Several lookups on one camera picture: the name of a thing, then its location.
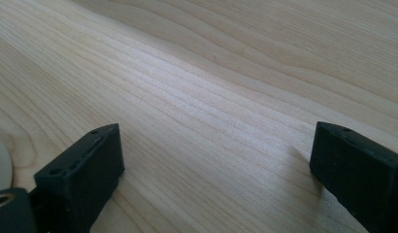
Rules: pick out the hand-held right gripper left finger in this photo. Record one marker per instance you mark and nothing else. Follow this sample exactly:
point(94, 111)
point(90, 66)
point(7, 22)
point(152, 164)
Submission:
point(78, 174)

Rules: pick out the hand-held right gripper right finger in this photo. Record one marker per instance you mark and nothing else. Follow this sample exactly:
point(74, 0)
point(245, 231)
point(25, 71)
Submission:
point(362, 168)

